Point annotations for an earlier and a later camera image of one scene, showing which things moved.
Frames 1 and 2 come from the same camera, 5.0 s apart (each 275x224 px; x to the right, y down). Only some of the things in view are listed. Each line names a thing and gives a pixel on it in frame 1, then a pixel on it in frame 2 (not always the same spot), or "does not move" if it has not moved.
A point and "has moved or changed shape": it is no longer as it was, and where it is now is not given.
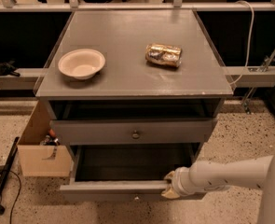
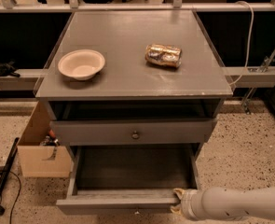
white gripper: x=182 y=181 -> x=186 y=203
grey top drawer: x=135 y=131 does not move
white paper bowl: x=81 y=63 does not move
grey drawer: x=126 y=172 has moved or changed shape
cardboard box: x=38 y=160 does not move
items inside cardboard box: x=51 y=139 does not move
